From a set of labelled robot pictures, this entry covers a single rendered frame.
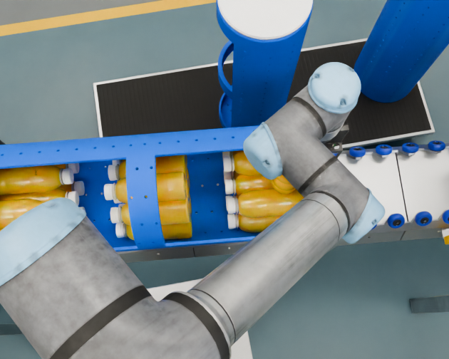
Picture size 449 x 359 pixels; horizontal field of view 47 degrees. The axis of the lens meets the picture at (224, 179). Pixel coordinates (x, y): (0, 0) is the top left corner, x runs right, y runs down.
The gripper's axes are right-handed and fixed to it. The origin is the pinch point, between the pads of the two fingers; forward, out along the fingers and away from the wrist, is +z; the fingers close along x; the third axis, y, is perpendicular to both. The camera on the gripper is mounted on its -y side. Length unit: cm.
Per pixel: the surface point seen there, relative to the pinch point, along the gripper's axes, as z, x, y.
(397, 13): 57, 68, 53
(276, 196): 17.8, -3.8, -1.9
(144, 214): 9.8, -7.4, -32.7
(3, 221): 17, -5, -67
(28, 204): 16, -1, -61
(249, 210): 18.7, -6.4, -8.6
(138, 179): 7.1, 0.0, -33.3
